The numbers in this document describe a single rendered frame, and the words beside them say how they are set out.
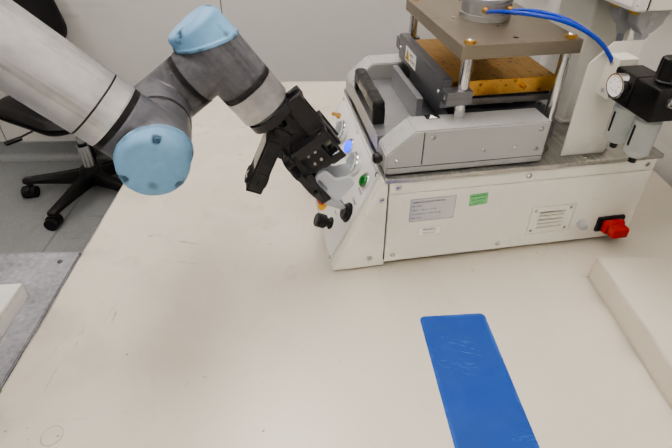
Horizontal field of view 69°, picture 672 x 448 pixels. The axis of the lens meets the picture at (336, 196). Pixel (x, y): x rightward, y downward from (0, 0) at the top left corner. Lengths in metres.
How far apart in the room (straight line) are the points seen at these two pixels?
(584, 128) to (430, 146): 0.25
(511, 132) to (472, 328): 0.29
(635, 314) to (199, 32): 0.69
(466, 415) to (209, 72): 0.53
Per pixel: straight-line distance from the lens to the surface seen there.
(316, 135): 0.69
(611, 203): 0.95
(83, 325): 0.84
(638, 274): 0.89
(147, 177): 0.53
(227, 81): 0.64
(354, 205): 0.79
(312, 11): 2.35
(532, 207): 0.86
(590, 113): 0.84
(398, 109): 0.84
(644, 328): 0.81
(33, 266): 0.98
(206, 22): 0.63
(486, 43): 0.73
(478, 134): 0.75
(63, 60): 0.53
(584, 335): 0.82
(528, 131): 0.78
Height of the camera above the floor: 1.32
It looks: 35 degrees down
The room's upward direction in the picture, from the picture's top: straight up
